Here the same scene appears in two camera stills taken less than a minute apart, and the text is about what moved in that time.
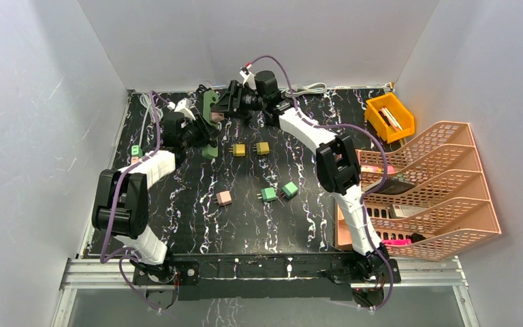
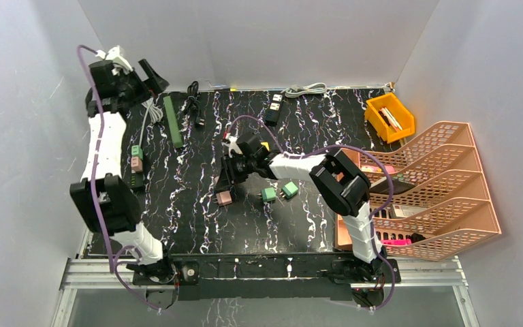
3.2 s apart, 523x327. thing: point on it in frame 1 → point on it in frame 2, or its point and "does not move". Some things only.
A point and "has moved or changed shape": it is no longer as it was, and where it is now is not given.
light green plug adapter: [289, 189] does not move
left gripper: [203, 131] → [141, 82]
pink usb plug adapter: [224, 198] does not move
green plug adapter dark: [267, 194] does not move
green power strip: [210, 147] has moved or changed shape
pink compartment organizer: [342, 235] does not move
